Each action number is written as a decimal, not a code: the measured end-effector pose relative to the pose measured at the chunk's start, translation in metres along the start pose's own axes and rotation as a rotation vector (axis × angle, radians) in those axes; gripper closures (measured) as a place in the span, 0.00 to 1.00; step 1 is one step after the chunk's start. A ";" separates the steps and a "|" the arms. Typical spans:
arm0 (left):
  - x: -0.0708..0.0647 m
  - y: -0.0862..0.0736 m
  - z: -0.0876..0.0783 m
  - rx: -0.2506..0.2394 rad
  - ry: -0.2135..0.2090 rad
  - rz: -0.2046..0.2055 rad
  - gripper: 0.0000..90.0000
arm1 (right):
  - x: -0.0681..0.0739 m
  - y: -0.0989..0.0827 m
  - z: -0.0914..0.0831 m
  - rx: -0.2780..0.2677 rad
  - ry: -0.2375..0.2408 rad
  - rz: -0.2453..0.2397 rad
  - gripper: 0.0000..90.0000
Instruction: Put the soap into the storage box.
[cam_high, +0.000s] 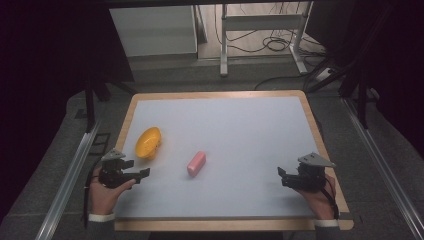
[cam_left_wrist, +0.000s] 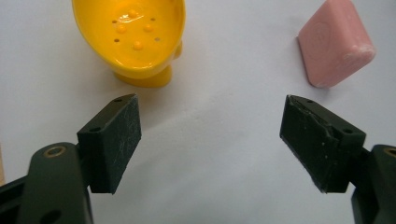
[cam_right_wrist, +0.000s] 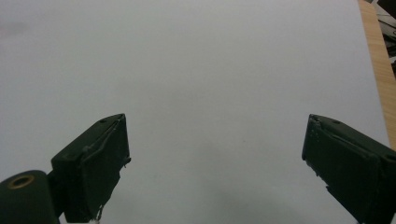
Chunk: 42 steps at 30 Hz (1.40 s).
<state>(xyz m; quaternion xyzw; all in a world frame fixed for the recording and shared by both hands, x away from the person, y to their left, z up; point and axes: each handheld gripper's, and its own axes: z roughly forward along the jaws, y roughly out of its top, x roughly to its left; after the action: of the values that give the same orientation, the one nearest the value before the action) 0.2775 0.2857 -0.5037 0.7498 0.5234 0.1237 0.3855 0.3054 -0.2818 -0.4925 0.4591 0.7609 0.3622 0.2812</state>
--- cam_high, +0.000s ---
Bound white power strip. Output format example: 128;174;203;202
314;67;336;83

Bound pink soap bar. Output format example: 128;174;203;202
186;150;207;178

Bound person's right hand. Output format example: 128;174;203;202
294;175;338;222

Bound white metal desk frame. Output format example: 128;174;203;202
219;1;314;78

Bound person's left hand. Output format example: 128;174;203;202
88;165;137;217

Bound yellow mango-shaped object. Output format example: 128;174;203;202
134;126;163;160

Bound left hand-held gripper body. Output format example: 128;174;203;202
97;148;136;190

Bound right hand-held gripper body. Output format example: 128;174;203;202
295;152;337;194

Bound white cabinet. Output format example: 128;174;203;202
108;5;199;58

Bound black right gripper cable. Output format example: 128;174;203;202
320;173;341;221

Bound black metal stand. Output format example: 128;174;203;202
357;74;370;130
82;78;98;134

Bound aluminium rail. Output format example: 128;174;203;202
342;97;424;240
34;120;102;240

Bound dark curtain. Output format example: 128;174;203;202
304;0;424;158
0;0;136;221

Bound black floor cables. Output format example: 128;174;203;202
213;2;329;58

